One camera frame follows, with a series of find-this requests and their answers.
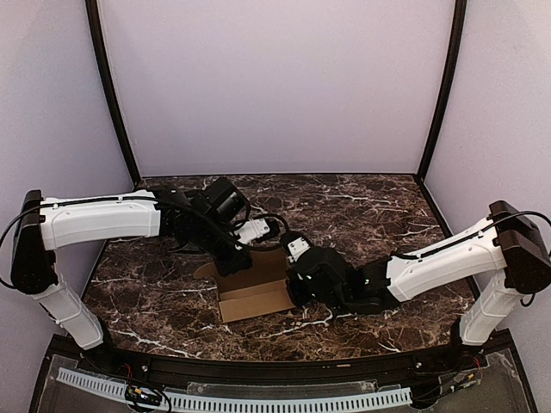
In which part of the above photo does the brown cardboard box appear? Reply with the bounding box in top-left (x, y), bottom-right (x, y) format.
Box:
top-left (194, 250), bottom-right (295, 324)

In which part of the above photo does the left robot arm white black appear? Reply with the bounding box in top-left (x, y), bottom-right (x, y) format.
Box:
top-left (5, 178), bottom-right (269, 350)

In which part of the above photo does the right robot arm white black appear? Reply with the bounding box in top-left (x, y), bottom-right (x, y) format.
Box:
top-left (280, 200), bottom-right (550, 348)

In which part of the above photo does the small green circuit board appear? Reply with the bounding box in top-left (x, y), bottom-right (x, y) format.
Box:
top-left (124, 385), bottom-right (163, 406)

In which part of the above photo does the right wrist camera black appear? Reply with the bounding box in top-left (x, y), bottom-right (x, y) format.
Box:
top-left (279, 231), bottom-right (313, 263)

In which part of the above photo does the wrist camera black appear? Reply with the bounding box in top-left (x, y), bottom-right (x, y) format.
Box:
top-left (279, 231), bottom-right (313, 263)
top-left (234, 214), bottom-right (281, 246)

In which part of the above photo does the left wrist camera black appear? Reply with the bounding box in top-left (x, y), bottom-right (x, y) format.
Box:
top-left (234, 214), bottom-right (281, 246)

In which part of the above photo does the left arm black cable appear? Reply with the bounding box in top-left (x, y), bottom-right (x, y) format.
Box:
top-left (150, 201), bottom-right (289, 253)

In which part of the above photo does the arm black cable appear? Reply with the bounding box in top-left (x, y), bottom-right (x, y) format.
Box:
top-left (150, 201), bottom-right (289, 253)
top-left (391, 210), bottom-right (551, 263)

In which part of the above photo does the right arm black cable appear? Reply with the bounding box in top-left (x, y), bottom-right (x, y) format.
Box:
top-left (391, 210), bottom-right (551, 263)

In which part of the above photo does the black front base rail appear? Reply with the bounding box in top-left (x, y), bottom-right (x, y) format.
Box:
top-left (81, 345), bottom-right (487, 388)

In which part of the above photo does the white slotted cable duct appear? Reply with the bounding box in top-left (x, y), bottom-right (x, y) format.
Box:
top-left (55, 367), bottom-right (413, 412)

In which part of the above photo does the left black frame post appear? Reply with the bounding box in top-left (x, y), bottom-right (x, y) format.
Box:
top-left (84, 0), bottom-right (141, 186)

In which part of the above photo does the black frame post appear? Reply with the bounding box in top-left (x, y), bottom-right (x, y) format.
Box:
top-left (417, 0), bottom-right (467, 182)
top-left (84, 0), bottom-right (141, 186)

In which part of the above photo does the right black frame post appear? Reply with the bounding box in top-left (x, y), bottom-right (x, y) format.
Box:
top-left (417, 0), bottom-right (467, 182)

